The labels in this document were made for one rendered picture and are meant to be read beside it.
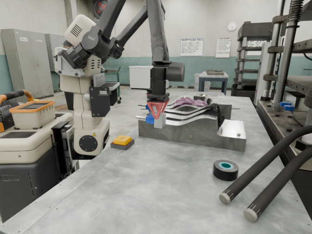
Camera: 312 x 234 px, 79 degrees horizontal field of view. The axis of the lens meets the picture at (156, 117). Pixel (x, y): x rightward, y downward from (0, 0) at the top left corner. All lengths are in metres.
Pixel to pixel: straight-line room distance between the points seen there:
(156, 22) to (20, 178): 0.97
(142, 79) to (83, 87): 6.79
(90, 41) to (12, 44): 5.77
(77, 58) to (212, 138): 0.68
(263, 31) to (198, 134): 4.80
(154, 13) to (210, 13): 7.49
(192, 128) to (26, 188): 0.88
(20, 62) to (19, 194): 5.48
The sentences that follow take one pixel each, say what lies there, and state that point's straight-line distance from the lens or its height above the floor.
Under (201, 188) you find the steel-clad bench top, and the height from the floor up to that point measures 0.80.
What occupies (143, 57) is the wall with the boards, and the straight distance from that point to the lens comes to 8.69.
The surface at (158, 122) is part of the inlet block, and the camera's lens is 0.78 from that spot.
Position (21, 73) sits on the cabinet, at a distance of 6.52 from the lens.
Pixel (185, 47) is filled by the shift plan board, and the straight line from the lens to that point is 8.23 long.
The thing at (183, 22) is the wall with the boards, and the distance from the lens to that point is 8.37.
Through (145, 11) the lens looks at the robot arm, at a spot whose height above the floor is 1.47.
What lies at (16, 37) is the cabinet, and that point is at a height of 1.73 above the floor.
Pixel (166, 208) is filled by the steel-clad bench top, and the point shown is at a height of 0.80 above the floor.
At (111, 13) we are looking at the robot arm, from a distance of 0.92.
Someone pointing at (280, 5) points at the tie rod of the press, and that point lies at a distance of 2.18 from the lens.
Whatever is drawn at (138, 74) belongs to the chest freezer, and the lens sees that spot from 7.89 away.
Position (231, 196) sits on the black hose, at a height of 0.82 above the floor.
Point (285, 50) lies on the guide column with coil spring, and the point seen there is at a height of 1.24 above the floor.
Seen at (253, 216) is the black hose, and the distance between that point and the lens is 0.56.
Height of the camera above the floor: 1.18
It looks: 17 degrees down
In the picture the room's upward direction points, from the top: straight up
